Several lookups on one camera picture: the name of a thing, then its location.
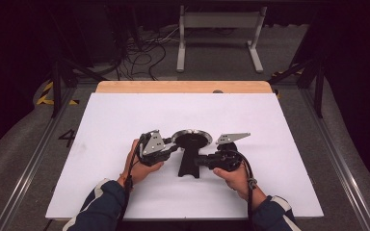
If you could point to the white metal stand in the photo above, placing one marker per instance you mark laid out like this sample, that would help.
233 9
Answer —
181 41

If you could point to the black metal stand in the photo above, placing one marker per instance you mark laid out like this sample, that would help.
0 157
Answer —
56 89
319 89

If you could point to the wooden table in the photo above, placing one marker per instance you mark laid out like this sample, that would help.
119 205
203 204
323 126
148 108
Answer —
173 86

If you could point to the yellow black hazard tape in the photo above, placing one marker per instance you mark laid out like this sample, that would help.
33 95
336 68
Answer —
46 93

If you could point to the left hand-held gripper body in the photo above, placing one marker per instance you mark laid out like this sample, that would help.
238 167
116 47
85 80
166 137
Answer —
154 146

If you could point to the person's left hand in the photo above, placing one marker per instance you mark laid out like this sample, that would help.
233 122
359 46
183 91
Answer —
141 171

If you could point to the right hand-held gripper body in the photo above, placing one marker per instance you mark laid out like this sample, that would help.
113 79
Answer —
226 159

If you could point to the person's right hand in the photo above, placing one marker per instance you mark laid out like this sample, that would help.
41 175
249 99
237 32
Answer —
237 181

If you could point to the grey table grommet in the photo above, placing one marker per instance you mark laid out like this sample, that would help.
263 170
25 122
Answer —
217 91

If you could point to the aluminium floor rail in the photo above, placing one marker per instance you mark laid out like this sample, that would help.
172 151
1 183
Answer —
35 160
337 160

